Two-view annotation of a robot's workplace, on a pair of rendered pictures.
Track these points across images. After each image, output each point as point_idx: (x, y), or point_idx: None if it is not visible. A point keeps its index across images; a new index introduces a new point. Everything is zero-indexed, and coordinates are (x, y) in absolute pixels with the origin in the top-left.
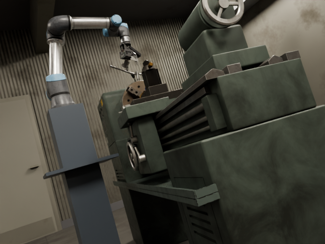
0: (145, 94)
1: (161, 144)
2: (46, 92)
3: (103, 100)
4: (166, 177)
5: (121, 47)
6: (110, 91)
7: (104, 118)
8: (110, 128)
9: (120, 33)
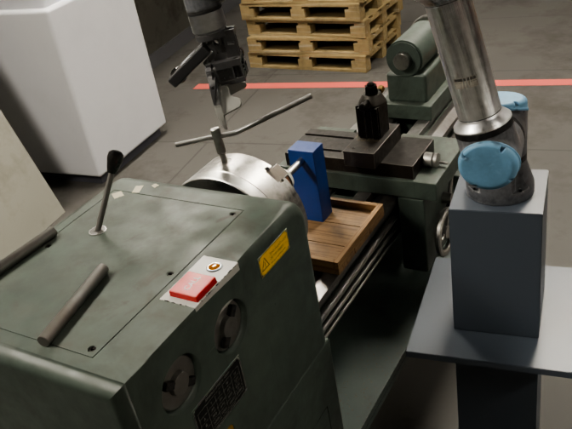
0: (389, 140)
1: None
2: (521, 151)
3: (302, 227)
4: (381, 288)
5: (237, 42)
6: (267, 198)
7: (257, 332)
8: (317, 311)
9: None
